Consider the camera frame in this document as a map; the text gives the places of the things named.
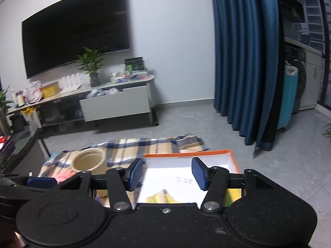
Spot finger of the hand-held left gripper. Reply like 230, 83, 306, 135
0, 172, 58, 190

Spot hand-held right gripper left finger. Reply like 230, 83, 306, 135
57, 157, 143, 211

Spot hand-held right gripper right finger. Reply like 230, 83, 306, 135
191, 157, 280, 212

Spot orange white box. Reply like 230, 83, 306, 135
136, 149, 241, 207

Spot plaid blanket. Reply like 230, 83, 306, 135
39, 134, 210, 204

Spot yellow packet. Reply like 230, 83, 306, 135
145, 189, 185, 204

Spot round glass table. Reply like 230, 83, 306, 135
0, 128, 51, 176

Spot purple tray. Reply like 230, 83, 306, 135
0, 136, 16, 168

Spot beige round jar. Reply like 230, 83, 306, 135
72, 148, 109, 198

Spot white paper bag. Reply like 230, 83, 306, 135
28, 111, 42, 130

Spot black storage box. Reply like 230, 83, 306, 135
12, 114, 29, 134

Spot steel flask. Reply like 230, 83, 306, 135
0, 108, 11, 136

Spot white cabinet drawer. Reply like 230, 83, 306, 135
79, 84, 153, 122

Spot clear plastic bags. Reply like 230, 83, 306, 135
86, 87, 122, 98

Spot white red plastic bag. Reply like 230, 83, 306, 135
23, 81, 43, 102

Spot leafy plant in vase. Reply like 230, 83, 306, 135
0, 86, 13, 111

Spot yellow cardboard box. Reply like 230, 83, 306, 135
41, 81, 61, 98

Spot grey television cabinet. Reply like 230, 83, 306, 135
6, 74, 159, 135

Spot clutter of small supplies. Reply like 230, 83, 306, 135
110, 71, 149, 84

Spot white router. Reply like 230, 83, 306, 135
61, 74, 86, 93

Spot black green box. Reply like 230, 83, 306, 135
125, 56, 144, 73

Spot teal suitcase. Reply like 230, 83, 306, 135
277, 61, 300, 131

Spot potted green plant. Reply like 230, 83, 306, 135
76, 46, 108, 88

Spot blue curtain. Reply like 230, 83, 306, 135
209, 0, 281, 151

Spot green plant leaves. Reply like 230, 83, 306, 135
322, 123, 331, 144

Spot white counter cabinet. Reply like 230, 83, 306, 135
284, 37, 325, 110

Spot black wall television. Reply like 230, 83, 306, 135
21, 0, 130, 80

